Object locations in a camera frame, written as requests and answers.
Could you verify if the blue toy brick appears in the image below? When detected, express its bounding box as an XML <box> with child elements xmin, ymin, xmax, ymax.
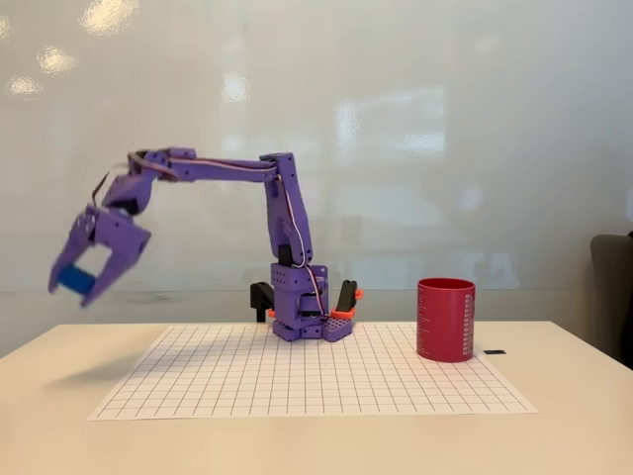
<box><xmin>57</xmin><ymin>265</ymin><xmax>98</xmax><ymax>299</ymax></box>

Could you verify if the red cylindrical cup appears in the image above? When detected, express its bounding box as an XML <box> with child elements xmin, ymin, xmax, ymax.
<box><xmin>415</xmin><ymin>277</ymin><xmax>477</xmax><ymax>364</ymax></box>

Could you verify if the black clamp with orange pad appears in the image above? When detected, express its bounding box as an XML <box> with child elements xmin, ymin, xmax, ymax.
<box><xmin>248</xmin><ymin>280</ymin><xmax>277</xmax><ymax>324</ymax></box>

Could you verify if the white grid paper sheet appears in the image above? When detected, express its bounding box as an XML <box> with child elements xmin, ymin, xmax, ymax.
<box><xmin>87</xmin><ymin>323</ymin><xmax>540</xmax><ymax>423</ymax></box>

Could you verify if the black clamp with orange knob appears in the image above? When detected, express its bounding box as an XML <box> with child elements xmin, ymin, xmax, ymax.
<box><xmin>329</xmin><ymin>278</ymin><xmax>366</xmax><ymax>320</ymax></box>

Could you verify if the dark grey chair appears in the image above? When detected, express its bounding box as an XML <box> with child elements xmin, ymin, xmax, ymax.
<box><xmin>588</xmin><ymin>231</ymin><xmax>633</xmax><ymax>371</ymax></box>

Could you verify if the white red black servo cable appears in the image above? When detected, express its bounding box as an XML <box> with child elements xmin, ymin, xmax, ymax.
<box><xmin>92</xmin><ymin>149</ymin><xmax>331</xmax><ymax>319</ymax></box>

